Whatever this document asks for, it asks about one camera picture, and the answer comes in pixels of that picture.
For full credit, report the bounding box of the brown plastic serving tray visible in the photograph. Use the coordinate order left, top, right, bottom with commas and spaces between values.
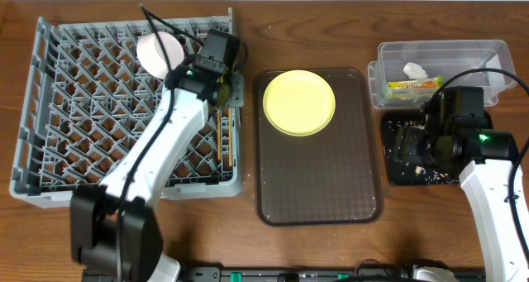
253, 69, 384, 227

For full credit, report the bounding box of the pile of white rice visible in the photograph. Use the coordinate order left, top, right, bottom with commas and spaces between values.
381, 114, 459, 186

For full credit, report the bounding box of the green orange snack wrapper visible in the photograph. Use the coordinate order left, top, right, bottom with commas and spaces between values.
385, 76, 443, 100

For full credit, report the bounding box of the yellow round plate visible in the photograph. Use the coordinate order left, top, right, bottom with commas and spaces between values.
262, 70, 336, 136

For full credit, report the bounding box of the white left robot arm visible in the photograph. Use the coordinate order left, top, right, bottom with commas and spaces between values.
70, 63, 240, 281

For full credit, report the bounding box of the wooden chopstick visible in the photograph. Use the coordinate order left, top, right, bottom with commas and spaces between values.
228, 108, 233, 168
217, 110, 222, 161

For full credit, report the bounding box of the black rectangular waste tray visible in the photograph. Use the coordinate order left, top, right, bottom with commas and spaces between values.
381, 110, 465, 186

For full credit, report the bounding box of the clear plastic waste bin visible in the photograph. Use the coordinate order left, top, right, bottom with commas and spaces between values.
368, 40, 515, 110

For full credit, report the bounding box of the grey plastic dishwasher rack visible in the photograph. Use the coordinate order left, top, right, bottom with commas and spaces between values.
9, 14, 236, 208

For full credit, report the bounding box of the white tissue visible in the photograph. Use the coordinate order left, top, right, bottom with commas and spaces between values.
403, 62, 428, 80

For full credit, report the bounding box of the pink white small bowl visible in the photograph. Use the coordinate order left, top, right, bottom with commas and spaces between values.
136, 31, 185, 79

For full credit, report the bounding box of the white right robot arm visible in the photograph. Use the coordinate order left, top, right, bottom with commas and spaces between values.
393, 126, 528, 281

